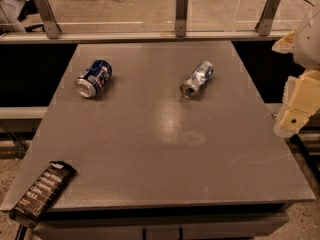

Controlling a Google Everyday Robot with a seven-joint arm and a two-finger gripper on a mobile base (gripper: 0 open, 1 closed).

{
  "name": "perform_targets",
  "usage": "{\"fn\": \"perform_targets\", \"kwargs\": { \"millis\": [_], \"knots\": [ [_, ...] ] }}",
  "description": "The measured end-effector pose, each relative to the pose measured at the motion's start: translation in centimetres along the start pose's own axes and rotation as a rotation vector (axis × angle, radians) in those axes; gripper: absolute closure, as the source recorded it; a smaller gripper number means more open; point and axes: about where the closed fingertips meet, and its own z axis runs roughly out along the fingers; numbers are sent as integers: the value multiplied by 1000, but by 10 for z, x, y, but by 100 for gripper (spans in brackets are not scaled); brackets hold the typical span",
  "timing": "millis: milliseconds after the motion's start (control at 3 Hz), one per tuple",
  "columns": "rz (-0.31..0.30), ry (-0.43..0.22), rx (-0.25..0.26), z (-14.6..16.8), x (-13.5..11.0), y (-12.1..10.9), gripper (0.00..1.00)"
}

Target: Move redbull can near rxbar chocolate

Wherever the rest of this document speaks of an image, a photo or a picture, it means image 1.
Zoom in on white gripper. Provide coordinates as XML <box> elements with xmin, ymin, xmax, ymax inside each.
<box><xmin>272</xmin><ymin>4</ymin><xmax>320</xmax><ymax>138</ymax></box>

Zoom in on silver redbull can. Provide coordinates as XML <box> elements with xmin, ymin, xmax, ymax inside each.
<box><xmin>180</xmin><ymin>61</ymin><xmax>214</xmax><ymax>99</ymax></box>

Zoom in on blue pepsi can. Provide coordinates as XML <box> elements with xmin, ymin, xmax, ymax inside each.
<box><xmin>75</xmin><ymin>60</ymin><xmax>112</xmax><ymax>98</ymax></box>

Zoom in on black rxbar chocolate bar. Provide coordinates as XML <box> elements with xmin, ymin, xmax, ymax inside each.
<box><xmin>9</xmin><ymin>161</ymin><xmax>77</xmax><ymax>229</ymax></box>

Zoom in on grey table cabinet base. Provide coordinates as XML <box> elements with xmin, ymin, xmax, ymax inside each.
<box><xmin>14</xmin><ymin>203</ymin><xmax>288</xmax><ymax>240</ymax></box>

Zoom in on right metal bracket post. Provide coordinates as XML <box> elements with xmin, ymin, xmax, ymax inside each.
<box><xmin>255</xmin><ymin>0</ymin><xmax>281</xmax><ymax>36</ymax></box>

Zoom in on metal bracket post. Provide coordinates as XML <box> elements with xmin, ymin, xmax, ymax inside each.
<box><xmin>34</xmin><ymin>0</ymin><xmax>61</xmax><ymax>39</ymax></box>
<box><xmin>175</xmin><ymin>0</ymin><xmax>188</xmax><ymax>37</ymax></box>
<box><xmin>255</xmin><ymin>0</ymin><xmax>281</xmax><ymax>36</ymax></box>

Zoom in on middle metal bracket post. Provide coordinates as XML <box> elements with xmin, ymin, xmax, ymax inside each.
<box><xmin>175</xmin><ymin>0</ymin><xmax>188</xmax><ymax>37</ymax></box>

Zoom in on left metal bracket post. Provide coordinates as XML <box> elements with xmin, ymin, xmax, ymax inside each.
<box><xmin>34</xmin><ymin>0</ymin><xmax>61</xmax><ymax>39</ymax></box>

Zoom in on metal rail barrier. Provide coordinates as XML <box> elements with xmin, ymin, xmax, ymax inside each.
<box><xmin>0</xmin><ymin>30</ymin><xmax>287</xmax><ymax>44</ymax></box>

